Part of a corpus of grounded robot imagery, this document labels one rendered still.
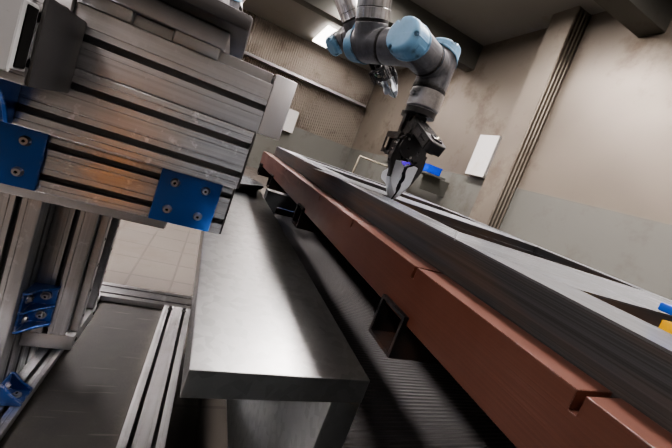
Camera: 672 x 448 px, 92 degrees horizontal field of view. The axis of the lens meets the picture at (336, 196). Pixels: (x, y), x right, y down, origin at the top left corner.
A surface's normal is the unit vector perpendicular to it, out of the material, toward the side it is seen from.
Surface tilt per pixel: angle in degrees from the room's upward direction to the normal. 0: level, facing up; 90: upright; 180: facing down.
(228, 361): 0
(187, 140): 90
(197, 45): 90
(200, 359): 0
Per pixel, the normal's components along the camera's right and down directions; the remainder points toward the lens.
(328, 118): 0.31, 0.22
